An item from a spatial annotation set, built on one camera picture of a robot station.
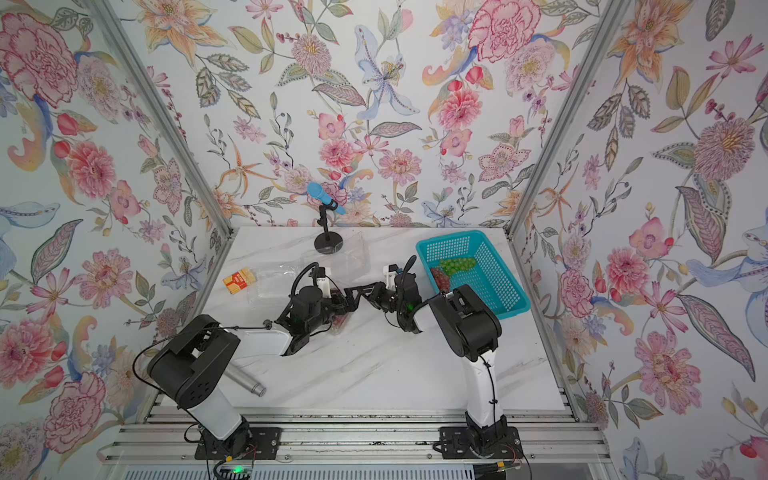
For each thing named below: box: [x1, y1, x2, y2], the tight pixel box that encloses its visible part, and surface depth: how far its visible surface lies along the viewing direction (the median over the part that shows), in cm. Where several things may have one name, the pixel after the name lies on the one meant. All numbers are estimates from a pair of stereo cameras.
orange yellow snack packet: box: [222, 268, 256, 294], surface depth 106 cm
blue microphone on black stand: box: [307, 182, 346, 255], surface depth 116 cm
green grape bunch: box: [440, 258, 477, 275], surface depth 109 cm
